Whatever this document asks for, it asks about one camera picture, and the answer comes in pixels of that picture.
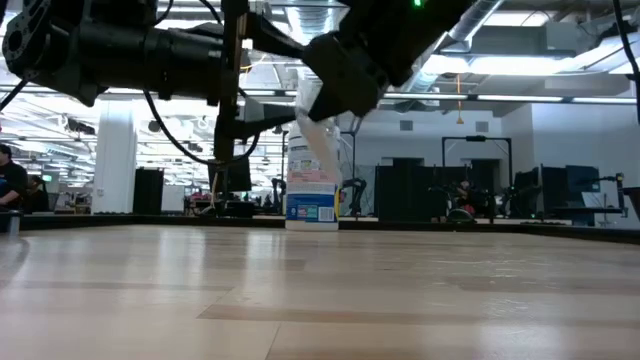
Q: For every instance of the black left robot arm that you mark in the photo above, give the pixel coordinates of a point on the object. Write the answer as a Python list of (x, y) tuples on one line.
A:
[(125, 50)]

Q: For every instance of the white wipes canister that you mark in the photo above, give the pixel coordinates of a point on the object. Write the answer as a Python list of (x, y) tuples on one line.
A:
[(310, 200)]

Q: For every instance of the black bar with light strips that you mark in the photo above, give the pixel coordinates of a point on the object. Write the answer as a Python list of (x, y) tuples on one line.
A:
[(500, 97)]

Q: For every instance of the green exit sign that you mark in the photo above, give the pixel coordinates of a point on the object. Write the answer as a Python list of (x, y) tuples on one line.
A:
[(47, 178)]

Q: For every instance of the black monitor on stand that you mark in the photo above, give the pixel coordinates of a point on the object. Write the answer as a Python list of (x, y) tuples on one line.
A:
[(235, 179)]

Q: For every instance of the white building pillar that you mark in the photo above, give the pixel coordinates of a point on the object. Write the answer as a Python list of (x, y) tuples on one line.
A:
[(115, 170)]

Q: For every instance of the black desk monitor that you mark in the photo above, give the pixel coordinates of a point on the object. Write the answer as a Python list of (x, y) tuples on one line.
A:
[(554, 189), (526, 192)]

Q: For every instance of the black partition panels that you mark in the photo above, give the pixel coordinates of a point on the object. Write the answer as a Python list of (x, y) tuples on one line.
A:
[(410, 195)]

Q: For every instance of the black table frame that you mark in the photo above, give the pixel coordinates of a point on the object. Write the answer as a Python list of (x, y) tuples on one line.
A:
[(150, 220)]

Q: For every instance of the smooth silver air duct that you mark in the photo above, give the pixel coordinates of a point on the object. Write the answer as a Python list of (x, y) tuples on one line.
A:
[(475, 20)]

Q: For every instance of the person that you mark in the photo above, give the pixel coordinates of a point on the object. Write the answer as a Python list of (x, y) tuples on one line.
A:
[(465, 197), (37, 195), (12, 175)]

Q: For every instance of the black background rig frame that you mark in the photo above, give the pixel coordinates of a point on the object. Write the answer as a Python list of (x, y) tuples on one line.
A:
[(475, 138)]

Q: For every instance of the background black robot arm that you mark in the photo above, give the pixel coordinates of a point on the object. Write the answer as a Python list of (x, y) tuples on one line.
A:
[(356, 192), (277, 192)]

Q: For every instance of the vanity pack clear bag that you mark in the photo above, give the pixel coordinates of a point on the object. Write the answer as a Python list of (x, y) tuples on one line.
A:
[(320, 140)]

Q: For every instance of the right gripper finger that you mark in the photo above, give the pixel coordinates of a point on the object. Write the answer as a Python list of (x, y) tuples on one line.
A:
[(330, 106)]

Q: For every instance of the rectangular ceiling light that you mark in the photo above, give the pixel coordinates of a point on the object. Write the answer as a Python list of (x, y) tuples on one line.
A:
[(490, 66)]

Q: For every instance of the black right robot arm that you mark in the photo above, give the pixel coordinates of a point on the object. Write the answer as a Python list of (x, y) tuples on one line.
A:
[(400, 30)]

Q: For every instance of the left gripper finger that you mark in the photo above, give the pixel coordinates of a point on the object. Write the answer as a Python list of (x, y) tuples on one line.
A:
[(265, 120), (272, 37)]

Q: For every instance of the black cabinet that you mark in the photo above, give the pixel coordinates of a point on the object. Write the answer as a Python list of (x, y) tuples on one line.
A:
[(148, 186)]

